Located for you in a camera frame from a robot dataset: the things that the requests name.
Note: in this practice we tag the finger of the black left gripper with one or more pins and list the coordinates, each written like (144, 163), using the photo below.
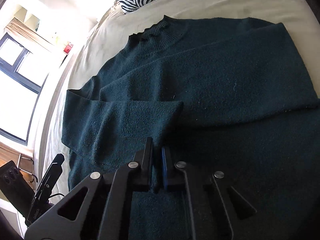
(51, 173)

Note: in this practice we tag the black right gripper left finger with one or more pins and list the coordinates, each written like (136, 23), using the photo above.
(142, 182)

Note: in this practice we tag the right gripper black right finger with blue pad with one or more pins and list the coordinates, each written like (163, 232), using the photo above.
(170, 172)

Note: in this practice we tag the dark teal knit sweater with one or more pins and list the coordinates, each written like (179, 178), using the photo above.
(230, 95)

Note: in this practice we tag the black framed window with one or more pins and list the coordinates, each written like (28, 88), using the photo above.
(22, 78)

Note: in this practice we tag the red box on shelf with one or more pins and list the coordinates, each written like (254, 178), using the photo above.
(68, 48)

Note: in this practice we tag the beige roman blind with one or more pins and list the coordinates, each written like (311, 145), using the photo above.
(15, 26)

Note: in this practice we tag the cream bed sheet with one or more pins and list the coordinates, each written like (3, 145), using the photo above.
(109, 36)

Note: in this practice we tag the white wall shelf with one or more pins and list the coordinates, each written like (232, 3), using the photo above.
(27, 18)

